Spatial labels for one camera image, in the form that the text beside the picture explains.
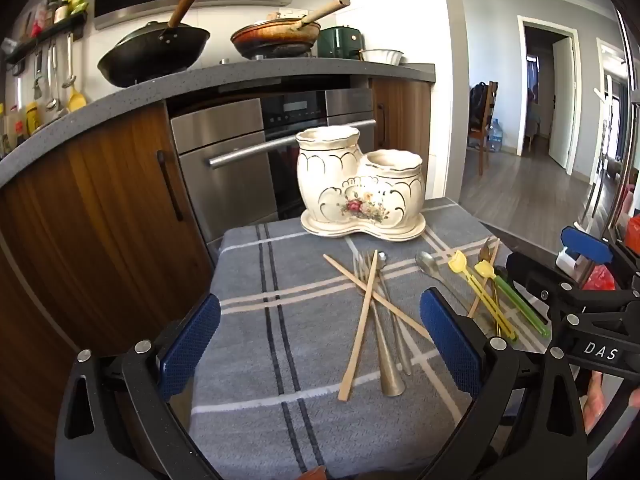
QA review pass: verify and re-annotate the gold spoon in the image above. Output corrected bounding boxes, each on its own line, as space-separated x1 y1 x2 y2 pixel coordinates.
477 237 502 336

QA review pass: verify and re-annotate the black wall shelf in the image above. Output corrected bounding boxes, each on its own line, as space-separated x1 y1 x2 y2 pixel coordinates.
5 10 90 66

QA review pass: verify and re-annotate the wooden chopstick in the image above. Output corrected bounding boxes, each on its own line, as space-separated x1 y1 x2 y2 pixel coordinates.
338 250 379 402
467 237 502 318
323 253 435 343

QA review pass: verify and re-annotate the stainless steel built-in oven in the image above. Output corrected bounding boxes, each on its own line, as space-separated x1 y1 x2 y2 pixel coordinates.
167 87 377 241

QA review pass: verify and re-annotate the white fluted bowl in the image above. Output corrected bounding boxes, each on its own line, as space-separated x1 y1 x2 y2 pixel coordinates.
359 48 405 66

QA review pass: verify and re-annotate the cream floral ceramic utensil holder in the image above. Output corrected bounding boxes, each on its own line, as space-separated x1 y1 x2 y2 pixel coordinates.
296 126 427 238

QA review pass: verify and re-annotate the stainless steel refrigerator door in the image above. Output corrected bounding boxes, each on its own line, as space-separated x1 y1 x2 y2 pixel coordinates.
580 10 640 261

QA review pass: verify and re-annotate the steel ladle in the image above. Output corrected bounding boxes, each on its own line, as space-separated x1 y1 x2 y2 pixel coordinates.
64 35 78 87

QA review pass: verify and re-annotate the green air fryer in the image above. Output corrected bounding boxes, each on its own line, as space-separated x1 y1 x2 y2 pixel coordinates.
317 26 362 59

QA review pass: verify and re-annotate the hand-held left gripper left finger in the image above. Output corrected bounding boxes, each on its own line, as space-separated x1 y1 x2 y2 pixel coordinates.
54 292 223 480

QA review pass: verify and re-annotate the silver spoon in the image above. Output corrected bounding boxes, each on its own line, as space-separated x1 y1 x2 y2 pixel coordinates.
415 251 453 293
376 251 413 377

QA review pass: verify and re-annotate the wooden chair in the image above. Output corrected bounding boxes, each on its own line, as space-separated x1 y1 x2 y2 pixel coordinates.
467 80 500 176

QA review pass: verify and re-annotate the black wok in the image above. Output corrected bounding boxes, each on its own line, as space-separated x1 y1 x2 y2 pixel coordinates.
96 0 212 88

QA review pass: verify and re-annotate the white room door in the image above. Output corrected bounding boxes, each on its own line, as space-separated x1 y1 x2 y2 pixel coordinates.
547 37 576 171

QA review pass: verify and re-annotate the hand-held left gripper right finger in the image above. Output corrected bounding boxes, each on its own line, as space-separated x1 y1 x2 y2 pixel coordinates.
419 287 591 480

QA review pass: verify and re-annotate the brown frying pan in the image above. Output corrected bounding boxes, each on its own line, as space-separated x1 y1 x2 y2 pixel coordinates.
230 0 352 59

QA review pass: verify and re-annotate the red plastic bag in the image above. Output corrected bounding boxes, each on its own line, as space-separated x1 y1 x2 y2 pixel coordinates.
582 262 617 291

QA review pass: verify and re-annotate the grey plaid cloth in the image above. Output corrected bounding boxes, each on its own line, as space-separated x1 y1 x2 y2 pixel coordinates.
187 197 551 480

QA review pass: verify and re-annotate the grey stone countertop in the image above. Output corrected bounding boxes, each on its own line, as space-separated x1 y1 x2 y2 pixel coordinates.
0 57 437 188

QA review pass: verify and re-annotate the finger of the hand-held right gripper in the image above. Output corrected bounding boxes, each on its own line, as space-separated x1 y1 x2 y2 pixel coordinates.
505 252 640 341
555 225 640 273

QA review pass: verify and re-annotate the gold fork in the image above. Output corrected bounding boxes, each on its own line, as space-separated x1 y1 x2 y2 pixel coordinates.
352 250 407 398

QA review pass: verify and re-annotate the narrow wooden cabinet door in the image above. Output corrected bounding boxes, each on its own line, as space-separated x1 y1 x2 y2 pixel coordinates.
370 77 432 201

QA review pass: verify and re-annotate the person's right hand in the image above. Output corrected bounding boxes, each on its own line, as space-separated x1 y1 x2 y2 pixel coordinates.
582 372 640 436

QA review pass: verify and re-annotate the green plastic chopstick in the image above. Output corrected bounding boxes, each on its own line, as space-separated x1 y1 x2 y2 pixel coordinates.
492 267 551 337

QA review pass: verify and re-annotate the wide wooden cabinet door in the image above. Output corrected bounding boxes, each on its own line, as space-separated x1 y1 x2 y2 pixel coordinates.
0 100 216 461

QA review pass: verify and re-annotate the black backpack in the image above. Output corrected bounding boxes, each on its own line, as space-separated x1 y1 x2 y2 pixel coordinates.
469 82 493 131

